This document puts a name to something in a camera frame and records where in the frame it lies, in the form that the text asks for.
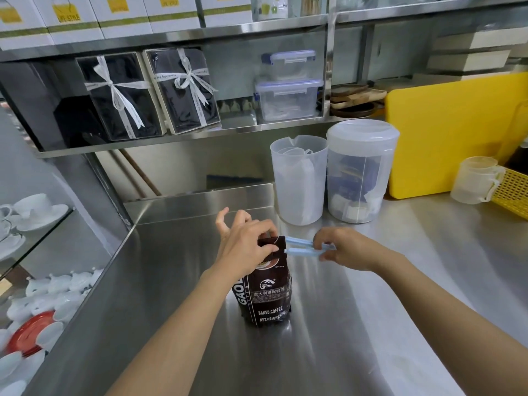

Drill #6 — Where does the small blue-lidded food container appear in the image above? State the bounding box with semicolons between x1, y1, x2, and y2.
261;49;317;81

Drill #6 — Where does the black gift box white ribbon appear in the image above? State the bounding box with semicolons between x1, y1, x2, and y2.
142;47;222;135
75;52;166;142

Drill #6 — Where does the group of white teapots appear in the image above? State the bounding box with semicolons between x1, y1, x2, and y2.
6;267;105;326

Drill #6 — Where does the person's right forearm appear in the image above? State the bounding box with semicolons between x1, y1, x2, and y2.
370;253;528;396

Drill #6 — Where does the stainless steel shelf unit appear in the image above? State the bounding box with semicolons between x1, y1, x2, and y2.
0;0;528;160

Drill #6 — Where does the dark blue packet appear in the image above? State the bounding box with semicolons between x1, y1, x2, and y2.
335;154;379;202

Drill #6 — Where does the white saucer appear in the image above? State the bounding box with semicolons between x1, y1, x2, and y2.
16;203;69;232

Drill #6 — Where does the small clear cup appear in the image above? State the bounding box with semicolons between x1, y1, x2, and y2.
277;146;315;160

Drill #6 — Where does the glass shelf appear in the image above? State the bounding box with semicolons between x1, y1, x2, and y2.
0;206;77;281

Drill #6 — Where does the clear plastic measuring cup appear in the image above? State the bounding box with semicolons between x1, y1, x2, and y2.
450;156;506;205

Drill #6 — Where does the yellow cutting board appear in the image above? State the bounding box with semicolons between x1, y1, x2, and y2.
384;80;528;200

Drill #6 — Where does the clear open plastic pitcher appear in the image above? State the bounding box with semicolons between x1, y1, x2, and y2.
270;135;329;226

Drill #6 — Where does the person's right hand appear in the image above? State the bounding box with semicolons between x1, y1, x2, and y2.
312;227;383;273

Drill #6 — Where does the light blue bag clip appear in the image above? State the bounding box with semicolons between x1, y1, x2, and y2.
284;237;337;258

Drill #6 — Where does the white teacup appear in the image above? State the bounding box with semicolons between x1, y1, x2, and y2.
12;193;53;221

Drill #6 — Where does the white box green mug print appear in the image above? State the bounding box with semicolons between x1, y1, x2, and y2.
251;0;290;23

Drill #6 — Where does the stack of flat white boxes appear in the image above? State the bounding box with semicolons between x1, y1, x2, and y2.
426;25;528;76

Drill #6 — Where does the large blue-lidded food container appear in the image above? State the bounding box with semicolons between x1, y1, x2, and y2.
253;79;325;122

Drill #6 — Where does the white box yellow print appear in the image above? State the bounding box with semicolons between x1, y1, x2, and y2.
88;0;152;39
142;0;202;34
31;0;105;45
199;0;253;28
0;0;55;51

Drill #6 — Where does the dark brown coffee bag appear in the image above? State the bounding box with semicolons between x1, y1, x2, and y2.
237;236;294;327

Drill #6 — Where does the stack of wooden trays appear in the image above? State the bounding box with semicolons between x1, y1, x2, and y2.
329;84;387;119

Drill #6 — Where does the person's left forearm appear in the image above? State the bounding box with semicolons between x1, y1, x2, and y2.
104;266;249;396

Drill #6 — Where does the person's left hand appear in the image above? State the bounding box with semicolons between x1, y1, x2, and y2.
214;207;280;282

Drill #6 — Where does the red saucer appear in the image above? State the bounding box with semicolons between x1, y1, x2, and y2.
6;310;57;360

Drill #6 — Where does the clear pitcher with white lid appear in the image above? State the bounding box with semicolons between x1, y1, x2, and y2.
326;119;401;224

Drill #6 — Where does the yellow plastic basket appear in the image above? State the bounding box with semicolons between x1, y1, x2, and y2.
490;166;528;221

